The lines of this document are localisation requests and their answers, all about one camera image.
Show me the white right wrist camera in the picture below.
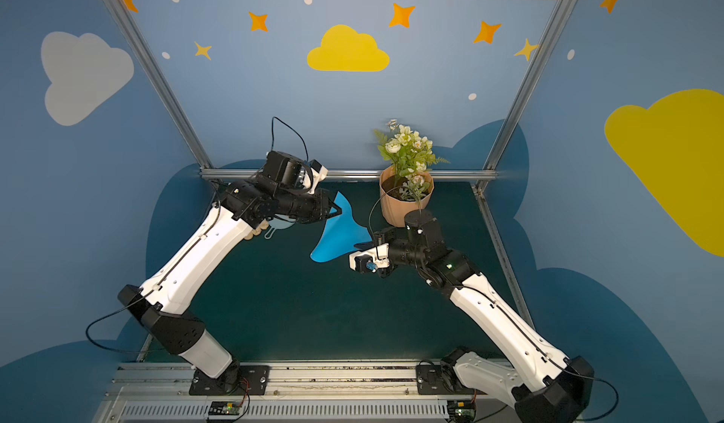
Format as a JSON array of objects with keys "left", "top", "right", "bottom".
[{"left": 348, "top": 242, "right": 390, "bottom": 274}]

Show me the pink flower pot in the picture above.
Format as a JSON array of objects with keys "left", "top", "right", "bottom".
[{"left": 379, "top": 166, "right": 435, "bottom": 227}]

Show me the controller board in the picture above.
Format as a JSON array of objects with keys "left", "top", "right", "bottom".
[
  {"left": 207, "top": 400, "right": 243, "bottom": 420},
  {"left": 446, "top": 400, "right": 476, "bottom": 423}
]

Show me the aluminium frame left post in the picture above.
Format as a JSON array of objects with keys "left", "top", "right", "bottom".
[{"left": 102, "top": 0, "right": 213, "bottom": 170}]

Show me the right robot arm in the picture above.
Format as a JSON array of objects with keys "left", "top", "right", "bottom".
[{"left": 349, "top": 210, "right": 594, "bottom": 422}]

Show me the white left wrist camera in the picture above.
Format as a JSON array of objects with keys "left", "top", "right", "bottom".
[{"left": 303, "top": 160, "right": 328, "bottom": 194}]

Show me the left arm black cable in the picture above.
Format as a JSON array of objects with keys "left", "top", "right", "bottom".
[{"left": 270, "top": 116, "right": 311, "bottom": 164}]

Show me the aluminium frame post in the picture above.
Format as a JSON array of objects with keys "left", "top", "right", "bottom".
[
  {"left": 102, "top": 0, "right": 213, "bottom": 170},
  {"left": 483, "top": 0, "right": 578, "bottom": 179}
]

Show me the blue square paper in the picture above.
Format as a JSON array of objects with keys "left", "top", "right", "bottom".
[{"left": 310, "top": 192, "right": 371, "bottom": 263}]

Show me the aluminium frame right post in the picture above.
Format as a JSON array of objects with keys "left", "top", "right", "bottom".
[{"left": 483, "top": 0, "right": 578, "bottom": 179}]

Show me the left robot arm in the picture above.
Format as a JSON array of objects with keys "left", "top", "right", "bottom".
[{"left": 118, "top": 157, "right": 335, "bottom": 380}]

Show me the aluminium frame back bar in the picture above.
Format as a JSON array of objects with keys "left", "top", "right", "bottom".
[{"left": 200, "top": 169, "right": 498, "bottom": 182}]

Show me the left controller board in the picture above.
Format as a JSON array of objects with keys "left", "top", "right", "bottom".
[{"left": 207, "top": 400, "right": 243, "bottom": 420}]

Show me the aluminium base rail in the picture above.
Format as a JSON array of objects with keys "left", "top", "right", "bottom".
[{"left": 94, "top": 360, "right": 518, "bottom": 422}]

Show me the light blue hand brush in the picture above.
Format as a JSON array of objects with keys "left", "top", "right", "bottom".
[{"left": 264, "top": 217, "right": 296, "bottom": 239}]

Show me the artificial flowering plant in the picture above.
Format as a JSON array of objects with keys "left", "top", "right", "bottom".
[{"left": 373, "top": 120, "right": 449, "bottom": 202}]

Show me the right controller board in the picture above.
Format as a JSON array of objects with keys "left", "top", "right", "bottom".
[{"left": 446, "top": 400, "right": 476, "bottom": 423}]

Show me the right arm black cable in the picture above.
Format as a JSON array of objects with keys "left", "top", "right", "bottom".
[{"left": 367, "top": 196, "right": 620, "bottom": 423}]

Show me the beige work glove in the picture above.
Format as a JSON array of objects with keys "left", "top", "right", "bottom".
[{"left": 245, "top": 221, "right": 270, "bottom": 240}]

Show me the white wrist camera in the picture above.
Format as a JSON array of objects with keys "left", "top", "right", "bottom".
[
  {"left": 303, "top": 160, "right": 328, "bottom": 194},
  {"left": 348, "top": 242, "right": 390, "bottom": 274}
]

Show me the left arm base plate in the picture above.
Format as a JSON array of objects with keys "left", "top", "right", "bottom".
[{"left": 189, "top": 362, "right": 270, "bottom": 396}]

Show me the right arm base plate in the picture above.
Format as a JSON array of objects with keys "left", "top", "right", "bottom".
[{"left": 415, "top": 361, "right": 474, "bottom": 396}]

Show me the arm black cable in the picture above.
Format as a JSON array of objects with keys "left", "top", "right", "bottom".
[
  {"left": 367, "top": 196, "right": 620, "bottom": 423},
  {"left": 270, "top": 116, "right": 311, "bottom": 164}
]

